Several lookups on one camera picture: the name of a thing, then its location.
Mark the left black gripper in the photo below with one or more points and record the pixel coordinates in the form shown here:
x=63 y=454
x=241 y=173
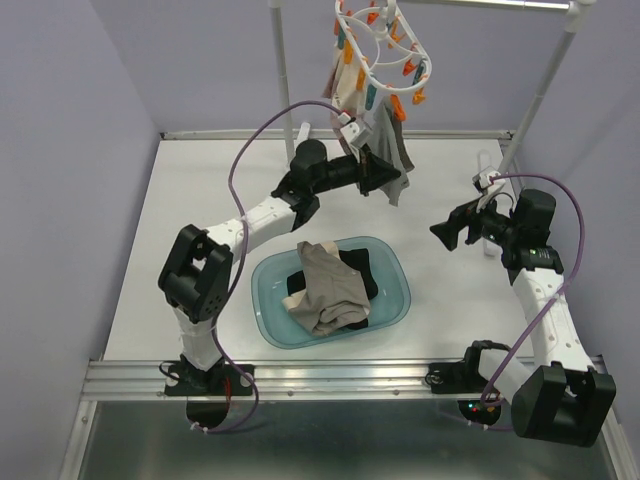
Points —
x=363 y=173

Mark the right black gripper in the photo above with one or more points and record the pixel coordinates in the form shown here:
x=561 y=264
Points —
x=464 y=224

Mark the dark grey underwear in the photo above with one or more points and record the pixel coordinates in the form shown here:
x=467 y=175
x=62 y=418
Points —
x=387 y=143

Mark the black underwear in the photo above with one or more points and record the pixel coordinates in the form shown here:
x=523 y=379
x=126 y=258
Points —
x=360 y=265

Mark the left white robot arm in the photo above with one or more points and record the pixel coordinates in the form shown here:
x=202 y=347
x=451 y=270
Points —
x=196 y=277

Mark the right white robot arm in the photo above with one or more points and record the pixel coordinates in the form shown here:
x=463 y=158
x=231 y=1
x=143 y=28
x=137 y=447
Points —
x=561 y=399

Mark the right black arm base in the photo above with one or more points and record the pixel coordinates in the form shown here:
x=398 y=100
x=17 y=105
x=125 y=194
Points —
x=455 y=378

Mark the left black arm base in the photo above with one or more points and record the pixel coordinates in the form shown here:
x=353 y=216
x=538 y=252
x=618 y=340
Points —
x=209 y=393

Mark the pink underwear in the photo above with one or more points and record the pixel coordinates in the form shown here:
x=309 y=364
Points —
x=342 y=87

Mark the white clip hanger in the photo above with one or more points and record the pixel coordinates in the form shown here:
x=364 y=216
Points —
x=393 y=62

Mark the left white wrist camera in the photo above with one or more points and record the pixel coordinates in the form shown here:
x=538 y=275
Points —
x=352 y=132

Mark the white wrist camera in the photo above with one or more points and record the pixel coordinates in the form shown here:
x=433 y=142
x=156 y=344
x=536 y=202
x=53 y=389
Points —
x=352 y=132
x=489 y=184

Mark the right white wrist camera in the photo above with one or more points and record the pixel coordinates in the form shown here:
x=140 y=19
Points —
x=489 y=184

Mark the aluminium mounting rail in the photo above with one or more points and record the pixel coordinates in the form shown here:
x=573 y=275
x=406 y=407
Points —
x=277 y=380

